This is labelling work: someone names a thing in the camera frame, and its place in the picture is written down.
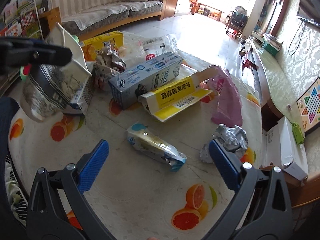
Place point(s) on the blue toothpaste box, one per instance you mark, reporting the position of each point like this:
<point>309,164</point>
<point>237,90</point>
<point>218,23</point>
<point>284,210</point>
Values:
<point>127,86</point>

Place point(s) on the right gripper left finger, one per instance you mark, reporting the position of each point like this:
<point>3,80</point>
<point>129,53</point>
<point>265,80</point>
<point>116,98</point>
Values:
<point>57,208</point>

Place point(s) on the silver foil wrapper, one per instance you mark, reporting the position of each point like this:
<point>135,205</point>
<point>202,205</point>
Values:
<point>233,139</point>

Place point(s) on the pink plastic bag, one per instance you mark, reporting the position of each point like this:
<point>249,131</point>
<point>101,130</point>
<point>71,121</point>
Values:
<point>225,97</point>

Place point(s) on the white cardboard box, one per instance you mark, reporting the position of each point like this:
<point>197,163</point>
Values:
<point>279,148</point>

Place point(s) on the yellow medicine box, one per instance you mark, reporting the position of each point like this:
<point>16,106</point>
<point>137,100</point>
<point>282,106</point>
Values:
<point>167,101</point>

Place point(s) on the brown paper wrapper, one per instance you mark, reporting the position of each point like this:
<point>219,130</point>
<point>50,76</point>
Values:
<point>107,65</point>

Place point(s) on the blue snack pouch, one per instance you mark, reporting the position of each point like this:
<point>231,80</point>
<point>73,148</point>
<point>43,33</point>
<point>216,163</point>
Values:
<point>144,141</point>

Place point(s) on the white blue milk carton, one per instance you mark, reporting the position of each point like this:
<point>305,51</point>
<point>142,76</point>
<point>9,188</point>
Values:
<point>81,101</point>

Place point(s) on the fruit print tablecloth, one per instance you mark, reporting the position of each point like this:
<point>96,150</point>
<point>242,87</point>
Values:
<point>133,195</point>

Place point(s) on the clear plastic bottle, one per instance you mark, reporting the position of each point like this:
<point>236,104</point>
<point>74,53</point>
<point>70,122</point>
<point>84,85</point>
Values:
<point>136,47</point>

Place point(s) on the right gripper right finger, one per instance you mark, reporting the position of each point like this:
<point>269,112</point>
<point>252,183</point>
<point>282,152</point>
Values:
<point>260,207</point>

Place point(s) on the green snack packet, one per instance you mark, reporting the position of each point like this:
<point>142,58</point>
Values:
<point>297,133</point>

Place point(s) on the long tv cabinet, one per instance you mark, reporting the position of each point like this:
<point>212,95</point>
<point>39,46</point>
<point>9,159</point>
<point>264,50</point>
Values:
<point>277,97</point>

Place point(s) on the yellow drink carton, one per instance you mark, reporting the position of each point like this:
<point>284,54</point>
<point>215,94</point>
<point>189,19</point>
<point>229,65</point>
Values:
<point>103,43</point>

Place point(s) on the wall mounted television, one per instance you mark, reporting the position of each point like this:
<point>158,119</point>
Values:
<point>308,13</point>

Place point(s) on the green box on cabinet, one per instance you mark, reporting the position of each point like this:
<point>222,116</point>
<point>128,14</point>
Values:
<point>270,48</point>

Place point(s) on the book rack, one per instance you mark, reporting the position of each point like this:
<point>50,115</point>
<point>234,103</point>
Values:
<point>20,18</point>

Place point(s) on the wooden table far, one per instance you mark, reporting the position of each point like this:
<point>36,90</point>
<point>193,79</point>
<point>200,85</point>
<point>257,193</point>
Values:
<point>209,11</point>

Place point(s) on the wooden chair with clothes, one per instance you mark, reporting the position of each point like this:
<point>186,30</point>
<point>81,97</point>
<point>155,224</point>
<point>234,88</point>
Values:
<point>237,22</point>

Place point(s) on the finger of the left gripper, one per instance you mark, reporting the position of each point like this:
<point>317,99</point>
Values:
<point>50,54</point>

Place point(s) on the green red trash bin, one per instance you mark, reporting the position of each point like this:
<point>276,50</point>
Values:
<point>24,71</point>

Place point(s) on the striped wooden sofa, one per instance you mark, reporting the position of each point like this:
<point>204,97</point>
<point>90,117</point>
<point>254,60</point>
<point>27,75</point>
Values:
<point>89,18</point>

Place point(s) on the chinese checkers board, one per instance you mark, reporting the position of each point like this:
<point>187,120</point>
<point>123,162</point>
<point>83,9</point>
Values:
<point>309,107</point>

